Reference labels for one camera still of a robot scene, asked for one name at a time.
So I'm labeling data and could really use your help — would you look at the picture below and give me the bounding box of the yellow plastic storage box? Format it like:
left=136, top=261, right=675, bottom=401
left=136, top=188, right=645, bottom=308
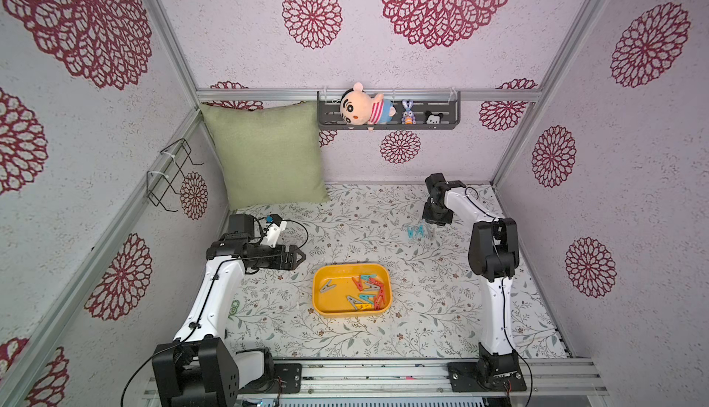
left=312, top=262, right=393, bottom=318

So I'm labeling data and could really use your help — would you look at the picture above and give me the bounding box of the small blue rabbit figure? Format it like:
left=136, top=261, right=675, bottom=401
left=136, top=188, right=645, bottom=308
left=402, top=100, right=417, bottom=126

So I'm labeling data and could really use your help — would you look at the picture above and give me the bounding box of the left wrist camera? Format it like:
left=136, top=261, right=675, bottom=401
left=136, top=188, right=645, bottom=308
left=260, top=214, right=287, bottom=248

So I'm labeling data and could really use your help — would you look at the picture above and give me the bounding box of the black white mouse figure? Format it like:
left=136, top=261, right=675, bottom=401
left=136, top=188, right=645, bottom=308
left=425, top=111, right=444, bottom=126

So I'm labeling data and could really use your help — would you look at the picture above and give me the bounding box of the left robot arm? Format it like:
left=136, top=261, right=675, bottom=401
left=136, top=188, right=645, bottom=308
left=145, top=213, right=306, bottom=406

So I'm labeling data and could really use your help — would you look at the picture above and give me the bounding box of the black wire wall rack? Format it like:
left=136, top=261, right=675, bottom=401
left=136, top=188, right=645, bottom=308
left=145, top=137, right=202, bottom=213

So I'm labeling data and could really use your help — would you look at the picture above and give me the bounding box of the grey clothespin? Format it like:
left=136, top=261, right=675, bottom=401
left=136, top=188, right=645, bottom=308
left=319, top=279, right=337, bottom=294

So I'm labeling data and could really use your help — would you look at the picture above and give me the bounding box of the green cushion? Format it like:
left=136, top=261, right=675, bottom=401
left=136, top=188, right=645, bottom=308
left=201, top=102, right=329, bottom=211

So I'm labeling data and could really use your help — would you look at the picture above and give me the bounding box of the cartoon boy plush doll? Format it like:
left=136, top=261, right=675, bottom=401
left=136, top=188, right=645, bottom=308
left=339, top=82, right=396, bottom=130

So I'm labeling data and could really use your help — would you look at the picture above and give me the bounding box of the dark grey wall shelf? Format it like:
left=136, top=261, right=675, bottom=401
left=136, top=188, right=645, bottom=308
left=317, top=90, right=461, bottom=130

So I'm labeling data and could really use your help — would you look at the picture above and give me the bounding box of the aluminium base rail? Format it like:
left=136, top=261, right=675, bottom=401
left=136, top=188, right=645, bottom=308
left=142, top=356, right=609, bottom=400

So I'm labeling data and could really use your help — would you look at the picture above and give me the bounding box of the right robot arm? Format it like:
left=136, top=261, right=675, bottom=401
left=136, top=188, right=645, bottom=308
left=423, top=172, right=533, bottom=394

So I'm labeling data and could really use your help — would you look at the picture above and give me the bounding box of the pile of coloured clothespins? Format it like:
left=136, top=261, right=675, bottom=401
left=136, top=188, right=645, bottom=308
left=345, top=275, right=389, bottom=311

